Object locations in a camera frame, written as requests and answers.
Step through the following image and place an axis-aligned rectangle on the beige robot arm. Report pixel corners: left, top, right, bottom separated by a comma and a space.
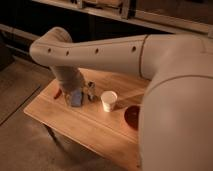
30, 27, 213, 171

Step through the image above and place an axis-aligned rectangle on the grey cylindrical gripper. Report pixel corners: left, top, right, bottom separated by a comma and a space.
51, 66, 85, 99

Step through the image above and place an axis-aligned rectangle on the dark small can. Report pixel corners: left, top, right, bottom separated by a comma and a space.
87, 82, 97, 101

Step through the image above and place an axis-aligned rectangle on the white paper cup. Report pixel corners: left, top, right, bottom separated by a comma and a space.
101, 91, 117, 112

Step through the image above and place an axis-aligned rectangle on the orange carrot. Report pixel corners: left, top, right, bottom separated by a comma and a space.
53, 89, 62, 99

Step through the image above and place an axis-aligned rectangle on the wooden shelf unit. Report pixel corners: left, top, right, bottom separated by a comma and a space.
0, 0, 213, 55

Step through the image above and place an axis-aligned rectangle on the wooden table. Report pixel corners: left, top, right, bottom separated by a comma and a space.
24, 69, 148, 171

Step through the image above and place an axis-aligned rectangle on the blue-grey rectangular block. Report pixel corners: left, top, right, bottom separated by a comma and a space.
70, 89, 83, 107

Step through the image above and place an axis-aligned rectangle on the red round bowl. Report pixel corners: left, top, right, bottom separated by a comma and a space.
124, 105, 140, 130

